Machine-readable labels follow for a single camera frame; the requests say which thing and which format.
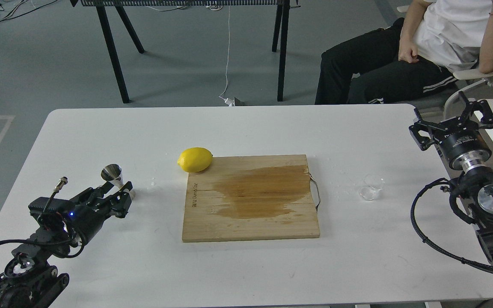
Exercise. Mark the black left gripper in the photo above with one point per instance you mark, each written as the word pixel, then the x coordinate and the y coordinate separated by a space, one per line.
pixel 79 219

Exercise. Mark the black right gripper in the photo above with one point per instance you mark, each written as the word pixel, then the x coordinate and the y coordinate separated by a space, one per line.
pixel 464 149

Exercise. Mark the steel double jigger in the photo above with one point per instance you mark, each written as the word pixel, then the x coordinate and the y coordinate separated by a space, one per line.
pixel 113 173

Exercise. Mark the clear glass measuring cup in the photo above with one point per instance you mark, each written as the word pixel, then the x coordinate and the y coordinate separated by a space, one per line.
pixel 372 186

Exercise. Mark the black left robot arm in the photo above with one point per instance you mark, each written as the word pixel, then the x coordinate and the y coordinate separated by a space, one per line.
pixel 28 280

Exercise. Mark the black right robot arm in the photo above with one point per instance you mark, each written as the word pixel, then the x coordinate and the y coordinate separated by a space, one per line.
pixel 471 200

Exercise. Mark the seated person white shirt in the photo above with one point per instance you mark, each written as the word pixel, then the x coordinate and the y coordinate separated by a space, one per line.
pixel 415 57

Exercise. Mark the yellow lemon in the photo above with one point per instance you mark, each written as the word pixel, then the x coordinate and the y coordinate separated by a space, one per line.
pixel 193 160

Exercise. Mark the wooden cutting board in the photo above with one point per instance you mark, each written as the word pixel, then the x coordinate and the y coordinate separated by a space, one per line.
pixel 250 198

